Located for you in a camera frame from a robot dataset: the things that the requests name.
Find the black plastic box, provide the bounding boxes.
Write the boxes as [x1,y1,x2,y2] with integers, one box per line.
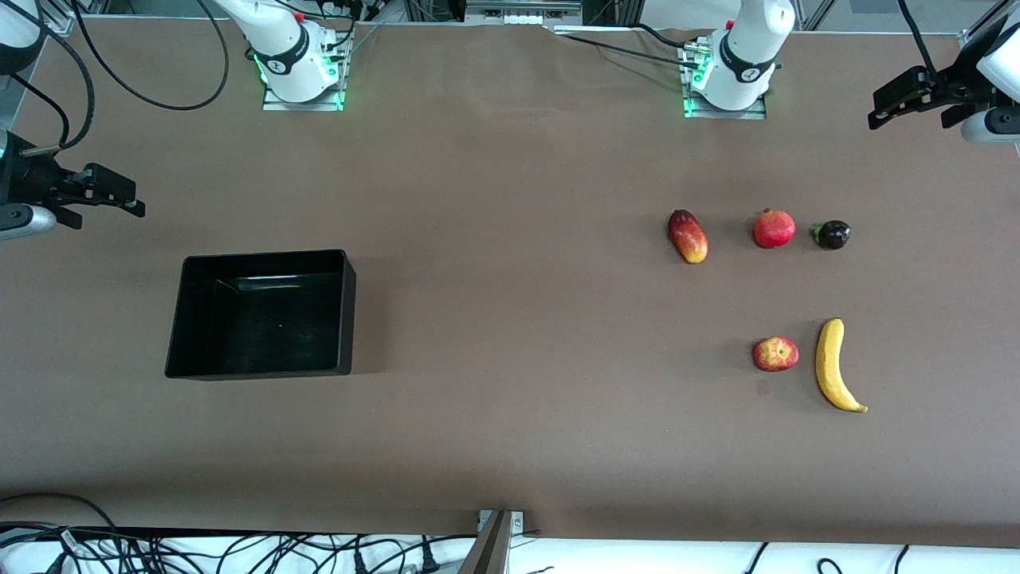
[165,250,357,380]

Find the yellow banana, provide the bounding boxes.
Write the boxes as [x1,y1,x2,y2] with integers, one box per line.
[814,318,869,414]

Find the red yellow apple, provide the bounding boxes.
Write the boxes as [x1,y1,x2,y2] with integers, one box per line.
[752,336,800,373]

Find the dark purple eggplant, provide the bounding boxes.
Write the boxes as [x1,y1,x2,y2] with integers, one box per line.
[811,220,852,251]

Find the red pomegranate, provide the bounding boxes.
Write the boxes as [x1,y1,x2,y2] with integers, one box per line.
[753,208,797,250]

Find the red yellow mango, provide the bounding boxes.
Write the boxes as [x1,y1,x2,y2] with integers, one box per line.
[667,209,709,265]

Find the grey power strip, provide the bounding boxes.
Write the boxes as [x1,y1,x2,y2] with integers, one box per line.
[465,0,584,26]

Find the table cover sheet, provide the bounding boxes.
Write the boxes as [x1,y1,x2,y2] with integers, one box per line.
[0,16,1020,551]

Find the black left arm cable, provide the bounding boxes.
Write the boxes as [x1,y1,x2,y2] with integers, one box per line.
[896,0,937,81]

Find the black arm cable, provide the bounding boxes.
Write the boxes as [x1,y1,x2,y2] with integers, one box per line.
[896,0,937,81]
[0,0,232,152]

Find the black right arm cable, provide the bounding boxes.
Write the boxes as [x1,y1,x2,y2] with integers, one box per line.
[0,0,232,152]

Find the aluminium frame rail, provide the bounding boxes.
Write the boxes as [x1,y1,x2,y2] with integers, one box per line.
[32,10,108,34]

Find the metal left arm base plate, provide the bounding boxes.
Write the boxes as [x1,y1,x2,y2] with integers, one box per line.
[680,44,768,121]

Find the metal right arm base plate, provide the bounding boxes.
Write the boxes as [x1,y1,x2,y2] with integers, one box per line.
[261,44,347,112]

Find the black looped floor cable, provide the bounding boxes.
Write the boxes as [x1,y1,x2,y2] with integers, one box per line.
[0,492,122,533]

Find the short black table cable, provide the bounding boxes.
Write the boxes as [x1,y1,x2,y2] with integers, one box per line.
[632,22,692,49]

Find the long black table cable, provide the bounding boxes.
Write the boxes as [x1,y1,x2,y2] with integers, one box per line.
[554,32,706,69]

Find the aluminium profile post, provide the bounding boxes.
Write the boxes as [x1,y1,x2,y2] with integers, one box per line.
[458,509,527,574]

